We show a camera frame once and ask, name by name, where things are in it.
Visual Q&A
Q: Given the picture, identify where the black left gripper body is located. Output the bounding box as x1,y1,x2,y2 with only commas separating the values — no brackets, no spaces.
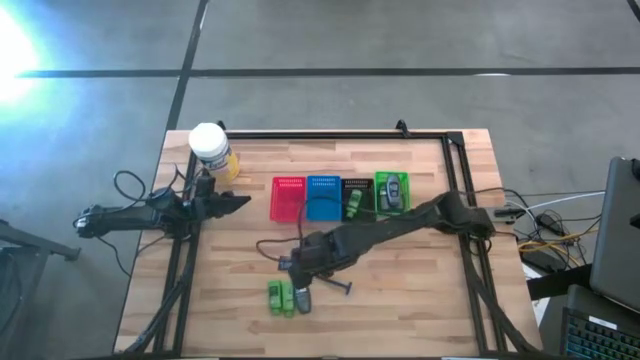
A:
187,174,224,221

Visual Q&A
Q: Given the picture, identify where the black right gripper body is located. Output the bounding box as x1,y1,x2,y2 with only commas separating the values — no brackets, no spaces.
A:
289,230,346,276

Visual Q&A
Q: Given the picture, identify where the green travel bottle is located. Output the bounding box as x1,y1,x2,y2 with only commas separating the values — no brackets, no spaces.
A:
345,188,363,220
267,279,283,317
280,279,296,319

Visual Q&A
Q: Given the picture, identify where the grey deodorant bottle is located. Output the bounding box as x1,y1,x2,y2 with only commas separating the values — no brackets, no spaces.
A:
382,173,404,210
294,287,313,315

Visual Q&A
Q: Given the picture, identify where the blue pen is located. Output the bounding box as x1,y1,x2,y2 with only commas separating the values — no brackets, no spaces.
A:
315,276,354,296

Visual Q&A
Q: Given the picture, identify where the blue plastic basket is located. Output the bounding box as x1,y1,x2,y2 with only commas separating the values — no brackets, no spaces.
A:
305,174,343,223

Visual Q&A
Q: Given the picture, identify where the red plastic basket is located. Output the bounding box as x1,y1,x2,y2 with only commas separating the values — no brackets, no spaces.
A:
269,175,307,223

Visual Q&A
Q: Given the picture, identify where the white-lidded yellow wipes canister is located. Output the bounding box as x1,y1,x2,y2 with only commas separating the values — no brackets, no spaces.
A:
188,122,241,184

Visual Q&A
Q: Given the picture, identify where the black plastic basket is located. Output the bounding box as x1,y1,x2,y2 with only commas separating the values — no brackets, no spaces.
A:
341,178,376,223

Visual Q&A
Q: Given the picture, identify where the green plastic basket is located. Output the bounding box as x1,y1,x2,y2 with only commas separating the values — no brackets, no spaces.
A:
374,170,413,217

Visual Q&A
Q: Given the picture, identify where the black metal stand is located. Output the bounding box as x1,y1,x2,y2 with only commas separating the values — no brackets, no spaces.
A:
0,219,81,360

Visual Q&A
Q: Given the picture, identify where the black power brick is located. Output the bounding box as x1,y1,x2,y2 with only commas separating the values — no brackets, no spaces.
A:
519,248,566,274

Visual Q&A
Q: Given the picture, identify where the black power adapter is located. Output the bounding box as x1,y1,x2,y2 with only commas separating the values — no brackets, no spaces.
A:
534,212,566,236

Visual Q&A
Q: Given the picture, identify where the backlit black keyboard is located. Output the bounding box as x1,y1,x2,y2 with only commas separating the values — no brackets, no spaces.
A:
559,284,640,360

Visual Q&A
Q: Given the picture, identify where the grey laptop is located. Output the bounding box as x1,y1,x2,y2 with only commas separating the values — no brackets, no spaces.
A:
588,155,640,314

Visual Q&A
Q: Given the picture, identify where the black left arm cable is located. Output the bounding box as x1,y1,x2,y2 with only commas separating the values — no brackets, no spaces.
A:
113,169,166,202

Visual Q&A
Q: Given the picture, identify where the black aluminium table frame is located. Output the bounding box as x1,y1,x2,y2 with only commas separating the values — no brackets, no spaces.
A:
119,130,541,360

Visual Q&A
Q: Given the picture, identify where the yellow cable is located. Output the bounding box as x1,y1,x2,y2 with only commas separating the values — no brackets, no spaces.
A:
517,229,599,256

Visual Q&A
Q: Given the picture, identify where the black strap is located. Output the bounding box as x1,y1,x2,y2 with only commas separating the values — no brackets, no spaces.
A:
527,264,591,301

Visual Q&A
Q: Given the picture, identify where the white cable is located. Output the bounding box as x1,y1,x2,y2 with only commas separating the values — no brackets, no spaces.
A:
504,189,606,211

